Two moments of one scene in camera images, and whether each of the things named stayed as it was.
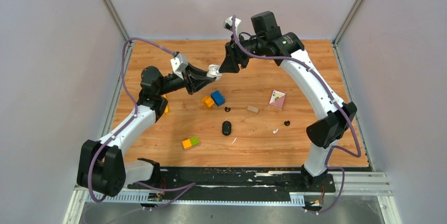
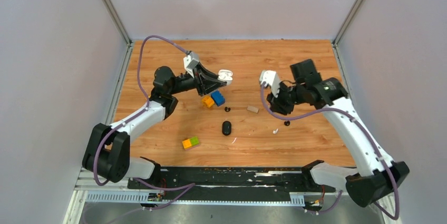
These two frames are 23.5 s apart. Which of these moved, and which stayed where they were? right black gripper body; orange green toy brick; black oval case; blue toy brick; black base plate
Moved: right black gripper body
Stayed: orange green toy brick; black oval case; black base plate; blue toy brick
